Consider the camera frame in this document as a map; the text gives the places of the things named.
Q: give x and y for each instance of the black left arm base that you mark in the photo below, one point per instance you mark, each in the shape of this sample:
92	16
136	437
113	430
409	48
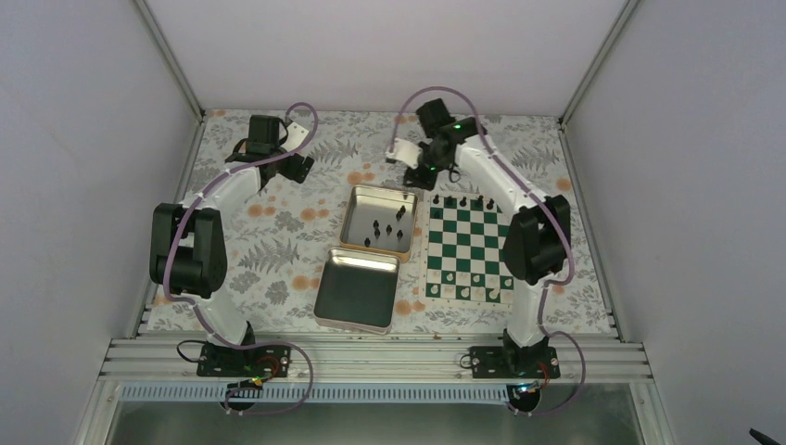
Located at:
271	361

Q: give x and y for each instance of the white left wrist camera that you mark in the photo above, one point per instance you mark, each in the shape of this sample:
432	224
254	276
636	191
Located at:
295	135

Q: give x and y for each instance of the front aluminium rail base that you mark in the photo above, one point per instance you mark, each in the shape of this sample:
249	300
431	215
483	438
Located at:
339	358

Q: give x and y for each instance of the metal tin lid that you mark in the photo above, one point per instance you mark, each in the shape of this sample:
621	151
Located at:
357	291

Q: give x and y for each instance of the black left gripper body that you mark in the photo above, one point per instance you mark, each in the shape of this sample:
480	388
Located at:
291	171

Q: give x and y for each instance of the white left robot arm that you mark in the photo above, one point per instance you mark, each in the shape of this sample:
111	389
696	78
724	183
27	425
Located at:
188	256

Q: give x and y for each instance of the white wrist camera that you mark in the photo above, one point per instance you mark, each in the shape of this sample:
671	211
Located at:
295	135
405	152

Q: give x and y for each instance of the floral patterned table mat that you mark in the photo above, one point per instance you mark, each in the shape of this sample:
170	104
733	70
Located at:
277	243

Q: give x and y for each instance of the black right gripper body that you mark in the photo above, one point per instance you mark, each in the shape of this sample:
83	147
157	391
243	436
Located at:
428	181

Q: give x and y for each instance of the gold metal tin box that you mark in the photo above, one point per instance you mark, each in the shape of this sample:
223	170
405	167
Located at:
380	220

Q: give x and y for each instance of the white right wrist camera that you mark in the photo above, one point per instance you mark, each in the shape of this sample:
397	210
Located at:
405	152

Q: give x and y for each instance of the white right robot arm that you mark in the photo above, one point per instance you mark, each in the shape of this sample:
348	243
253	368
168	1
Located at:
538	242

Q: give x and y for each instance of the green white chess board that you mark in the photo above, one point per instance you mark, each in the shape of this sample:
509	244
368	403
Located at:
462	264

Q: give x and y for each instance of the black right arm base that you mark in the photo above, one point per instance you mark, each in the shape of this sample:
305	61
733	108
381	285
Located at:
510	362

